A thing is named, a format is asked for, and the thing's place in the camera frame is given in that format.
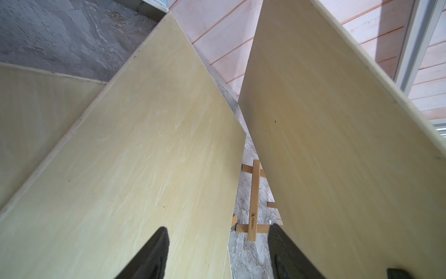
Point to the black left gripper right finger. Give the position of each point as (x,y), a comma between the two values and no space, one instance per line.
(287,260)

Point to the plywood board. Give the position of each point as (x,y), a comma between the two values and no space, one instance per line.
(37,109)
(157,154)
(357,173)

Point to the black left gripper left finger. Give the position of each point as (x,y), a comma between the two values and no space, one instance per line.
(150,262)

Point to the wooden easel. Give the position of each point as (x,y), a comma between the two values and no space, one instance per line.
(252,229)

